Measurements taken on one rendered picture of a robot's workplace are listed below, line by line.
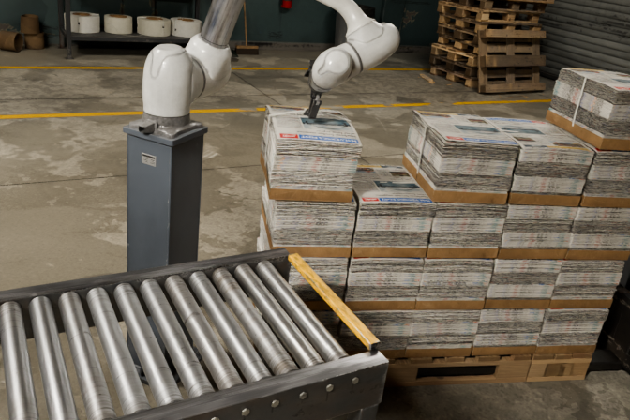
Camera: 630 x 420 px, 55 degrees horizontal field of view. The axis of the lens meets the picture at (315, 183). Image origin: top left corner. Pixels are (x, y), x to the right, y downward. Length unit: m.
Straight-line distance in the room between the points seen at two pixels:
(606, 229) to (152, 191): 1.73
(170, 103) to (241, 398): 1.08
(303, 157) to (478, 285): 0.91
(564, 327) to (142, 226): 1.76
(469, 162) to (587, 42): 7.83
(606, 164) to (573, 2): 7.76
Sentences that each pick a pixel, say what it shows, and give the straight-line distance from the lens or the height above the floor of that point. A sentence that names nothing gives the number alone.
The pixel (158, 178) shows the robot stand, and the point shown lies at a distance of 2.12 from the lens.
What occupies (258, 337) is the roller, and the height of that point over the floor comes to 0.79.
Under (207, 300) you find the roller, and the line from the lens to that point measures 1.57.
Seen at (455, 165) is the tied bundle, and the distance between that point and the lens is 2.20.
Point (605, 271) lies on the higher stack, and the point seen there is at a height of 0.55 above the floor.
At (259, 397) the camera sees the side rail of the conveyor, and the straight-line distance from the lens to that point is 1.30.
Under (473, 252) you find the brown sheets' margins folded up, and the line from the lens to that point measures 2.39.
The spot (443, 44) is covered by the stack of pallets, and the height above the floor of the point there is 0.44.
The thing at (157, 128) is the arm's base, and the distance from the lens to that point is 2.07.
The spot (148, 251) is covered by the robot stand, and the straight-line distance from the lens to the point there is 2.27.
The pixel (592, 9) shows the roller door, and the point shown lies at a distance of 9.95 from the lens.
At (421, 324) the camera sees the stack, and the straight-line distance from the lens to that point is 2.49.
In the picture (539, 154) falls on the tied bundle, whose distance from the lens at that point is 2.33.
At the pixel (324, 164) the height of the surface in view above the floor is 0.97.
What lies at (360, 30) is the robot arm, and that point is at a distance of 1.85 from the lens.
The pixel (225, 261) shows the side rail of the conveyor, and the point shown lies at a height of 0.80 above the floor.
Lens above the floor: 1.67
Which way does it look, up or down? 22 degrees down
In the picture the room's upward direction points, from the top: 7 degrees clockwise
